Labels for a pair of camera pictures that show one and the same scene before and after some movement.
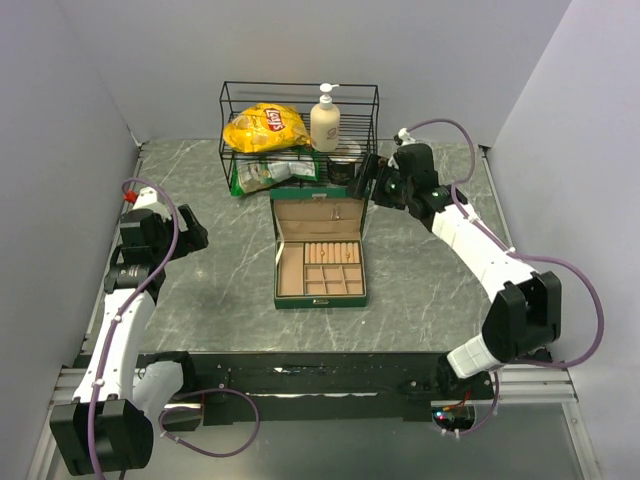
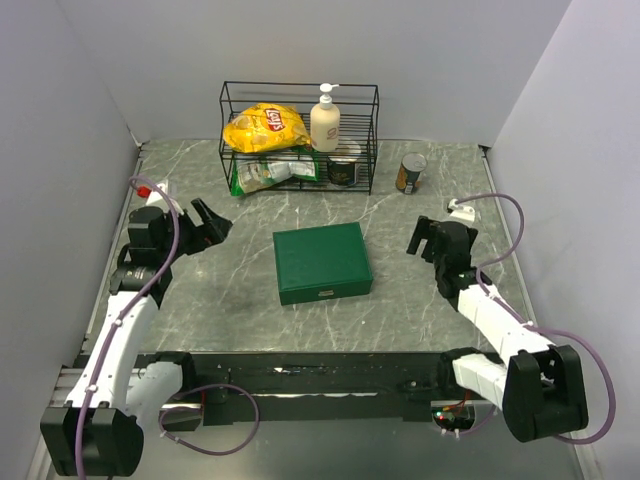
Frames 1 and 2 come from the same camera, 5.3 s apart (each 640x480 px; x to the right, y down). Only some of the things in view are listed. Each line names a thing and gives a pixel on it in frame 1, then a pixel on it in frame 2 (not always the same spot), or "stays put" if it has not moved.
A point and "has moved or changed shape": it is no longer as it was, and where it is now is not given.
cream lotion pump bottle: (325, 122) stays put
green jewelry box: (320, 254) has moved or changed shape
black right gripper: (370, 170) to (425, 225)
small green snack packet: (303, 163) stays put
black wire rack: (274, 134) stays put
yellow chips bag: (266, 126) stays put
